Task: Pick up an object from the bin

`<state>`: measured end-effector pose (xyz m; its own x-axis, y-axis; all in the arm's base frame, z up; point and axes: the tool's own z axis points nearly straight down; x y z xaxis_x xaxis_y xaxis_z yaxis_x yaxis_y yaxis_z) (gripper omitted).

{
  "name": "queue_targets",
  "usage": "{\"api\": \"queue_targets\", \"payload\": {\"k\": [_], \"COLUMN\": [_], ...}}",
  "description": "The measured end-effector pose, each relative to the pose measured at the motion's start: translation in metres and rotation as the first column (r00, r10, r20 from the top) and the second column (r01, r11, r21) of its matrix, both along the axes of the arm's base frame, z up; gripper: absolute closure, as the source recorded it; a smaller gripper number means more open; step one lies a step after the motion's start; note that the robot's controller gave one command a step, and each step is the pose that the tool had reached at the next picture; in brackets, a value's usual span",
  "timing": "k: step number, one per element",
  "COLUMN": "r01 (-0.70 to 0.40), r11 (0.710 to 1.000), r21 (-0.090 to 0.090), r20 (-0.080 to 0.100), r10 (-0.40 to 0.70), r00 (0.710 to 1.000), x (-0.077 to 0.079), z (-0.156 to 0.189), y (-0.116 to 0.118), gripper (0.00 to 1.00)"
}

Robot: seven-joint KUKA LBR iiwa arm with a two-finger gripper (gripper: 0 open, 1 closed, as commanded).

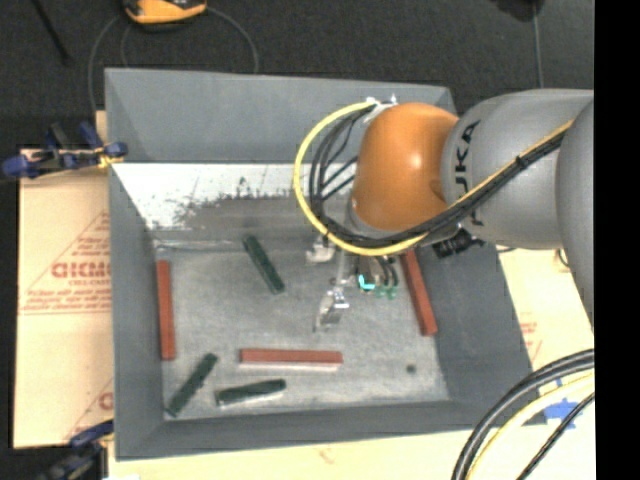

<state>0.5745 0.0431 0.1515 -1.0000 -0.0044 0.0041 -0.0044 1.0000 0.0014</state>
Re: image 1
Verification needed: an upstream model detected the brown cardboard board red print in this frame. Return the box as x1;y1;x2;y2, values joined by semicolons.
11;109;117;450

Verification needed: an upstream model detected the dark green flat block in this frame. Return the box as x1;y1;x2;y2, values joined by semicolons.
214;378;288;409
241;233;287;296
164;352;220;419

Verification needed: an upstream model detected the grey metal bin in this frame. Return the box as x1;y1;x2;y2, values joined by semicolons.
103;67;534;460

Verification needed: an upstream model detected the red-brown flat block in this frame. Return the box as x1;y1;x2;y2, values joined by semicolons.
399;250;440;338
155;258;178;362
237;348;345;372

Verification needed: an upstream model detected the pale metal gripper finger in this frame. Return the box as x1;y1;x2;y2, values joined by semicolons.
312;286;351;334
305;234;336;266

